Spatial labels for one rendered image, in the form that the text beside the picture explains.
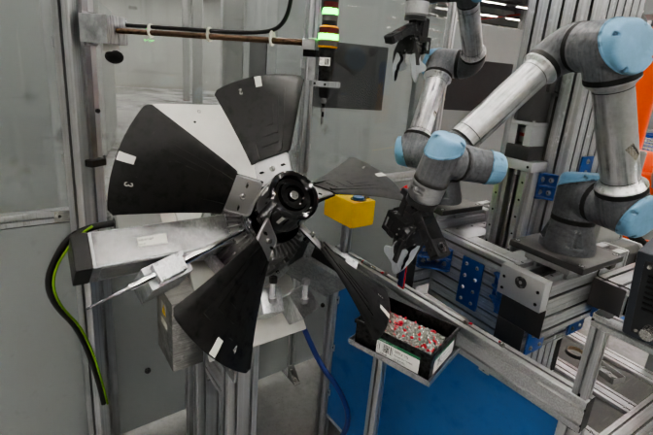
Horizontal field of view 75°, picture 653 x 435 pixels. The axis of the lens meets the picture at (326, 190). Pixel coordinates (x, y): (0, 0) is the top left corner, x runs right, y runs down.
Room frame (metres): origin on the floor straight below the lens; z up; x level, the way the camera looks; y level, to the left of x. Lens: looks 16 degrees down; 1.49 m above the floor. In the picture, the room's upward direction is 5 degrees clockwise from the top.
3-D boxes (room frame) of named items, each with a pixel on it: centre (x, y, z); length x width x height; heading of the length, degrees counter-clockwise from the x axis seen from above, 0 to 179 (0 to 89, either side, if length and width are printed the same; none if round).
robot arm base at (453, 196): (1.60, -0.45, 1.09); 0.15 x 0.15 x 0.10
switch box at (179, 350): (1.11, 0.41, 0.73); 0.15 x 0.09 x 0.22; 37
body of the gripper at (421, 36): (1.50, -0.25, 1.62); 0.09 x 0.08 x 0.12; 127
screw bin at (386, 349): (0.97, -0.24, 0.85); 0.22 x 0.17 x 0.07; 53
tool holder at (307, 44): (0.98, 0.03, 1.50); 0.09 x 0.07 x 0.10; 72
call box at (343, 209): (1.44, -0.08, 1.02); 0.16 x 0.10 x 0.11; 37
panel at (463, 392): (1.12, -0.32, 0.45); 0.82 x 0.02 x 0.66; 37
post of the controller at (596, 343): (0.78, -0.58, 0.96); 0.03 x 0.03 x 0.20; 37
